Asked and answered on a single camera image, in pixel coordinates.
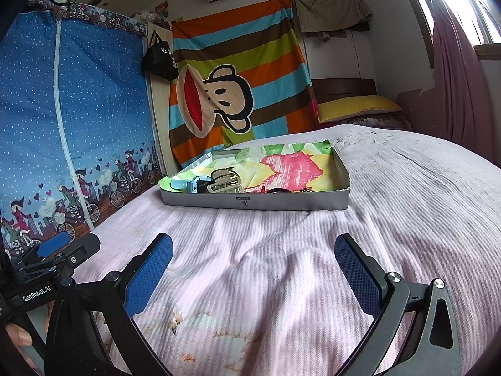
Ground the light blue smart watch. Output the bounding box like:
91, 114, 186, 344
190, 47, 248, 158
170, 177, 214, 194

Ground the beige hair claw clip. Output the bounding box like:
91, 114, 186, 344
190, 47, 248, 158
206, 168, 243, 194

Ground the left hand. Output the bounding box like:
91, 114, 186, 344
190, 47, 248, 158
5, 301, 54, 375

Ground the blue fabric wardrobe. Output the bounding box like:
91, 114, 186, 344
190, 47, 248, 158
1, 0, 161, 257

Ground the black hanging bag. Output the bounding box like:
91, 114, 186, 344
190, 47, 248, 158
141, 31, 178, 81

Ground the grey cardboard tray box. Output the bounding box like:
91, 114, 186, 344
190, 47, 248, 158
158, 140, 351, 212

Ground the colourful cartoon cloth liner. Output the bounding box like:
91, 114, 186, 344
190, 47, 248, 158
158, 141, 346, 193

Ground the striped monkey blanket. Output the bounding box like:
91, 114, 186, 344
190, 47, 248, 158
169, 0, 316, 166

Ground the pink curtain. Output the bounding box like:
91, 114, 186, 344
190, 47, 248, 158
406, 0, 501, 161

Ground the yellow pillow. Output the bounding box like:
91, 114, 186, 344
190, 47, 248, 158
317, 95, 402, 123

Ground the dark wooden headboard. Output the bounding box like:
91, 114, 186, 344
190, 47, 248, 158
312, 78, 377, 104

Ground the brown hanging cloth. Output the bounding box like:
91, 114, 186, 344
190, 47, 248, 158
295, 0, 373, 39

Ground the window frame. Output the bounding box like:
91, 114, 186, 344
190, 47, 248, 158
409, 0, 500, 66

